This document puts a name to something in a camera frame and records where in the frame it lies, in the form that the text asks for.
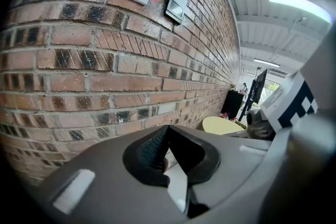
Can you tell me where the black monitor on stand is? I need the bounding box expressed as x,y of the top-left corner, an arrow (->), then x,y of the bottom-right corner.
240,68 -> 268,116

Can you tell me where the large ceiling light panel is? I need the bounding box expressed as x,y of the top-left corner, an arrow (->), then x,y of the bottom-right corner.
267,0 -> 333,23

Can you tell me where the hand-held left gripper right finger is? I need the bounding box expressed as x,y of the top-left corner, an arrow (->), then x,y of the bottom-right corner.
169,125 -> 292,224

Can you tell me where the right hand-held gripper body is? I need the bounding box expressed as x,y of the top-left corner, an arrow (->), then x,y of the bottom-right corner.
246,70 -> 320,140

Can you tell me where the long ceiling light tube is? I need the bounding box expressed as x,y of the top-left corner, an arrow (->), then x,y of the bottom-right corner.
253,58 -> 281,68

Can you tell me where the black cabinet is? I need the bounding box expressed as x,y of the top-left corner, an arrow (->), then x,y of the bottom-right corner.
220,89 -> 245,120

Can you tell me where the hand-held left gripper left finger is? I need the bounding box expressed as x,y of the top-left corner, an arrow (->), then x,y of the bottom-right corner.
36,125 -> 190,224

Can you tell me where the round yellow table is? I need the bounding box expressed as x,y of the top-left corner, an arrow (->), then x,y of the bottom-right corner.
202,116 -> 246,136

